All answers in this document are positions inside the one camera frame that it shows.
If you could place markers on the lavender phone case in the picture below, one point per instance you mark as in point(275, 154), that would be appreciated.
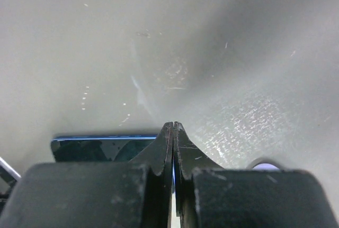
point(264, 164)

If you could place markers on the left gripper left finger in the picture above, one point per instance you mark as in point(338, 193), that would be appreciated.
point(137, 193)

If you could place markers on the aluminium rail frame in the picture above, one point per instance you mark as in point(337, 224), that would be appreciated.
point(9, 176)

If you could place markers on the dark blue phone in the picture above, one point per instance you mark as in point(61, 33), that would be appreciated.
point(99, 148)

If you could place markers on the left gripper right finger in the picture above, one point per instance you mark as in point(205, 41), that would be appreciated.
point(208, 195)

